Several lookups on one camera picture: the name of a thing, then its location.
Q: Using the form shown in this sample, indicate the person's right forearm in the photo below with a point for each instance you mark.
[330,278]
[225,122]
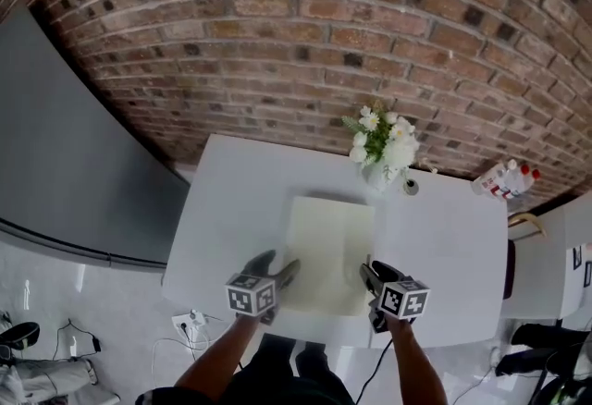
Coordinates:
[414,361]

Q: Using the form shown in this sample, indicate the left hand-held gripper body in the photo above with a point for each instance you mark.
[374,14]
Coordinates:
[250,297]

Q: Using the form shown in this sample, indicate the white flower bouquet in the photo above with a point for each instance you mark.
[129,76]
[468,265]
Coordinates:
[398,146]

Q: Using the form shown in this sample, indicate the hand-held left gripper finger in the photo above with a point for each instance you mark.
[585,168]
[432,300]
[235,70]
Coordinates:
[260,264]
[287,273]

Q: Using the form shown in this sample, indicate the clear bottle white cap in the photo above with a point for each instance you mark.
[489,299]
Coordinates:
[490,181]

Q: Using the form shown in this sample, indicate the pale yellow cloth sheet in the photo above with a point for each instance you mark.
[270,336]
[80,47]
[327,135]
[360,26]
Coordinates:
[328,250]

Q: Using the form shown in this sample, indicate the black bag yellow stripe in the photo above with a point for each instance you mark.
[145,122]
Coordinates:
[20,336]

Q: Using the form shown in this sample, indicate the white table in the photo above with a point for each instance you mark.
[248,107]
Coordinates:
[439,246]

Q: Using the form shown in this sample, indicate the person's left forearm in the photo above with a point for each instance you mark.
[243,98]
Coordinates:
[217,357]

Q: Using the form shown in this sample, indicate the grey refrigerator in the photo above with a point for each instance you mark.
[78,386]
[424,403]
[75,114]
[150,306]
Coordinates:
[60,153]

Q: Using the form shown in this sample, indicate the white power strip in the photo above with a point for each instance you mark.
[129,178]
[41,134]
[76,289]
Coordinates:
[187,321]

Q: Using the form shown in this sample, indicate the white vase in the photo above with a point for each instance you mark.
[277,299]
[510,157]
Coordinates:
[381,176]

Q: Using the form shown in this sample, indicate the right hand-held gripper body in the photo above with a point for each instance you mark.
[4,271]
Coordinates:
[402,299]

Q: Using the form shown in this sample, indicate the wooden chair backrest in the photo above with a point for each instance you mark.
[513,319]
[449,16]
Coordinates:
[527,220]

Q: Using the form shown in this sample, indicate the white cabinet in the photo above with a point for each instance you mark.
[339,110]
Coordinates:
[536,283]

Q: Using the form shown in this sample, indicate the person's black clothing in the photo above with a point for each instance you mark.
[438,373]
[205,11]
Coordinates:
[277,375]

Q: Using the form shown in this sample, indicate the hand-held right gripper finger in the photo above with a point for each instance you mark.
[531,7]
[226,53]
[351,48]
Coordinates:
[370,280]
[388,273]

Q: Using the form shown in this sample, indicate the black office chair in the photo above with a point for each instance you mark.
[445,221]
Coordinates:
[541,347]

